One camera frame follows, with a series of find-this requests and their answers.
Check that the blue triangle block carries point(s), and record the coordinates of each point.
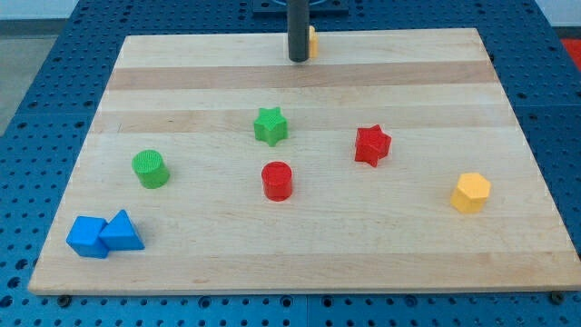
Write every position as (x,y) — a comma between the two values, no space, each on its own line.
(120,234)

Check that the wooden board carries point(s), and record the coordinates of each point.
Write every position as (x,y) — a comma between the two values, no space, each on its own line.
(347,227)

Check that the green cylinder block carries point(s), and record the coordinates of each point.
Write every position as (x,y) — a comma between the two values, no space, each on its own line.
(150,169)

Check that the green star block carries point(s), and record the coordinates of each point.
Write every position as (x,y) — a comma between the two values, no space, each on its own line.
(270,126)

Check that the red cylinder block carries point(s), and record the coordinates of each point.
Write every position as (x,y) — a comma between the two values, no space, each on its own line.
(277,181)

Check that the yellow hexagon block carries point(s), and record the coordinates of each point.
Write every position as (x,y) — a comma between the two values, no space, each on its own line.
(471,193)

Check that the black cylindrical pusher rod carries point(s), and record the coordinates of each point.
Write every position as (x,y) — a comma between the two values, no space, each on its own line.
(298,30)

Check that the yellow block behind rod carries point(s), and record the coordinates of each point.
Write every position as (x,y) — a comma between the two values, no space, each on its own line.
(313,42)

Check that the red star block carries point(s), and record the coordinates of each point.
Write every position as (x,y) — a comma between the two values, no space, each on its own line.
(371,145)

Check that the blue cube block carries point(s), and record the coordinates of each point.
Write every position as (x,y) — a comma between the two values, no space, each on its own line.
(84,237)

